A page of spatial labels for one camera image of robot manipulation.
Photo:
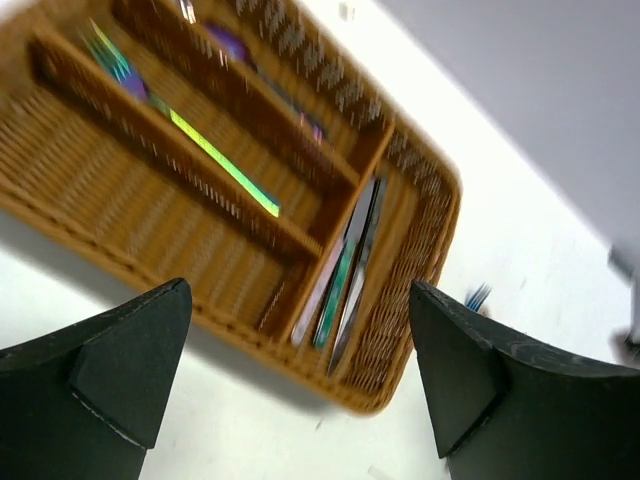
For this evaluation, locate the knife with green handle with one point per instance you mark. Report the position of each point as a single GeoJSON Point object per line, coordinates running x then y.
{"type": "Point", "coordinates": [334, 295]}

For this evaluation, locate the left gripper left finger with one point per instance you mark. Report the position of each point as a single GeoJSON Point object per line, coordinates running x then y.
{"type": "Point", "coordinates": [87, 401]}

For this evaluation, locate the silver spoon patterned handle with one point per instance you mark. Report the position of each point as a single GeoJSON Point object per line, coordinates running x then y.
{"type": "Point", "coordinates": [187, 10]}

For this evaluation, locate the knife with pink handle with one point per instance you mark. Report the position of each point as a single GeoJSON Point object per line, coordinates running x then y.
{"type": "Point", "coordinates": [317, 297]}

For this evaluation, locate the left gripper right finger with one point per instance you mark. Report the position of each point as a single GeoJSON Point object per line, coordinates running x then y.
{"type": "Point", "coordinates": [505, 406]}

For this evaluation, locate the woven wicker cutlery basket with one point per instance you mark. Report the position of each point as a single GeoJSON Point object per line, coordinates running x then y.
{"type": "Point", "coordinates": [106, 175]}

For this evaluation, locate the purple bowl spoon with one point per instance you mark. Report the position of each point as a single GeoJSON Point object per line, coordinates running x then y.
{"type": "Point", "coordinates": [240, 51]}

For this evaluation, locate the blue metal fork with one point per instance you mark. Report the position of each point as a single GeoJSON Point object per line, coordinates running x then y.
{"type": "Point", "coordinates": [476, 301]}

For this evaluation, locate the knife with black handle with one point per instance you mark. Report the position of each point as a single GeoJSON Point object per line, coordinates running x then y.
{"type": "Point", "coordinates": [356, 285]}

